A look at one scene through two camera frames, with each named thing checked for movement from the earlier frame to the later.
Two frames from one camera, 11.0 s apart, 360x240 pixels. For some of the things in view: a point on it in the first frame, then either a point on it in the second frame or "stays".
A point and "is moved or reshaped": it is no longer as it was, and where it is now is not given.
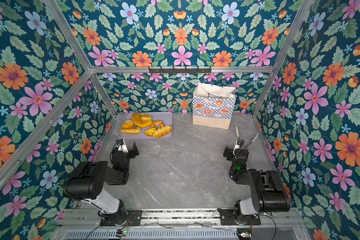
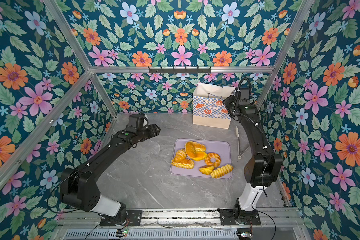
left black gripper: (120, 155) to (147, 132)
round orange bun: (141, 120) is moved or reshaped
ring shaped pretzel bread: (161, 123) to (209, 155)
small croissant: (128, 124) is moved or reshaped
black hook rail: (180, 70) stays
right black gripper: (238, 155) to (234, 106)
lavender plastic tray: (167, 118) to (221, 147)
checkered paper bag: (213, 105) stays
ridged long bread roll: (162, 131) to (220, 171)
